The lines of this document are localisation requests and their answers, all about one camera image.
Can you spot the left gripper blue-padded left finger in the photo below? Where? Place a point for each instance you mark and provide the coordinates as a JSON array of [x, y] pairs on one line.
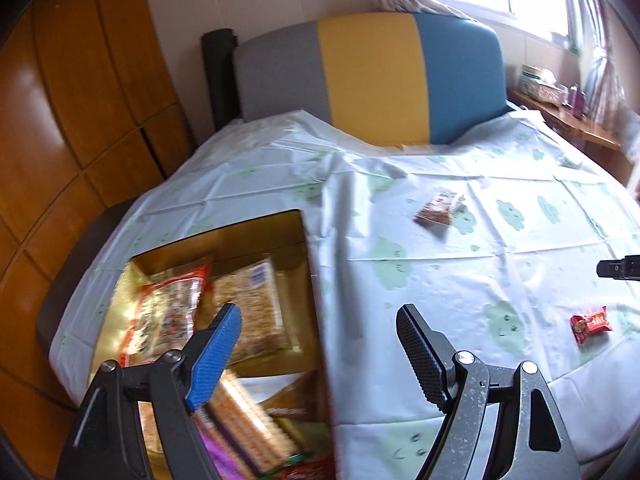
[[207, 354]]

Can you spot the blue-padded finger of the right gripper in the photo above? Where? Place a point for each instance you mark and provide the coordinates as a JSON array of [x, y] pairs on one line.
[[624, 269]]

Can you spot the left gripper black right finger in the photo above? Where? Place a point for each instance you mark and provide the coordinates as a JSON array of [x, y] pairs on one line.
[[451, 380]]

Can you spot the small red candy packet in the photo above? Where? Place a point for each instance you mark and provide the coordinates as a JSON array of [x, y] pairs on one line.
[[584, 326]]

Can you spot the large red sesame snack bag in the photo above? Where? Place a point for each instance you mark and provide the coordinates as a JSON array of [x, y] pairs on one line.
[[164, 317]]

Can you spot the clear rice puff cake pack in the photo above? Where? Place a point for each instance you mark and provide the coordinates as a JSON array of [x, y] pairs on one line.
[[253, 289]]

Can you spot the green-ended cracker pack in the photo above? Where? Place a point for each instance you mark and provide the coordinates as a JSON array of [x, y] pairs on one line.
[[259, 442]]

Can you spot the purple cartoon snack packet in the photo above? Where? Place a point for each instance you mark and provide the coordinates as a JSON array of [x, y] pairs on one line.
[[228, 463]]

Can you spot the slim white snack stick packet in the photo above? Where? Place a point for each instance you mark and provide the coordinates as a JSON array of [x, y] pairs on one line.
[[440, 208]]

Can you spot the brown-white pastry packet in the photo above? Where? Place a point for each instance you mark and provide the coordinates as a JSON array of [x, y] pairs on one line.
[[291, 395]]

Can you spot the gold metal tin box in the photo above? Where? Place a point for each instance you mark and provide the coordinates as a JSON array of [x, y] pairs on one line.
[[133, 423]]

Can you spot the white cloud-print tablecloth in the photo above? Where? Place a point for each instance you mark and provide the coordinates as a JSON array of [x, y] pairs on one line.
[[502, 281]]

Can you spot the wooden side shelf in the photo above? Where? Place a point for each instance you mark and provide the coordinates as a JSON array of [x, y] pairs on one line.
[[597, 143]]

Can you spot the boxes on shelf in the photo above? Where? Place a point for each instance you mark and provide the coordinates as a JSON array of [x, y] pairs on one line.
[[541, 85]]

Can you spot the grey yellow blue chair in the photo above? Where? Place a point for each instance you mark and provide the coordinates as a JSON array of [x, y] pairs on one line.
[[385, 78]]

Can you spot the black rolled mat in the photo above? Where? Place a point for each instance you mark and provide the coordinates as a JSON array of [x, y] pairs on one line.
[[217, 49]]

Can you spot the wooden wall cabinet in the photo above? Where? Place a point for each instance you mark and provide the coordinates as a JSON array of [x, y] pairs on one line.
[[89, 119]]

